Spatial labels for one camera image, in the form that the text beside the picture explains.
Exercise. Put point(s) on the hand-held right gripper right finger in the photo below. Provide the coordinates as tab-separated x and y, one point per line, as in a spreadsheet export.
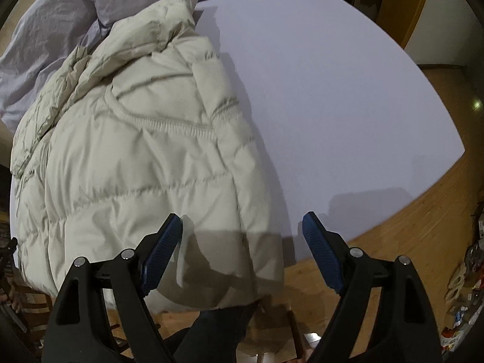
325	249

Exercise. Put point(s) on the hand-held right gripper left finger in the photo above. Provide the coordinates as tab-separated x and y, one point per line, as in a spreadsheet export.
162	253

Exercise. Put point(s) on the cream puffer jacket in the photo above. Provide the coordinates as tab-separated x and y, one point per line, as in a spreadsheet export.
132	158

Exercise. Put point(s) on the person's dark trouser leg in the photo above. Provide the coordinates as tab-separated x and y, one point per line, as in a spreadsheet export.
211	332

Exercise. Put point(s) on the assorted small clutter pile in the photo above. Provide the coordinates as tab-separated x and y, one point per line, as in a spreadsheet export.
465	291

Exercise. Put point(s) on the bed with lavender sheet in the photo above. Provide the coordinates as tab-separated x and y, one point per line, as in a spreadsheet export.
321	102

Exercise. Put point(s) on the orange wooden cabinet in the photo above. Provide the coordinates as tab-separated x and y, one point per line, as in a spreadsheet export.
412	3

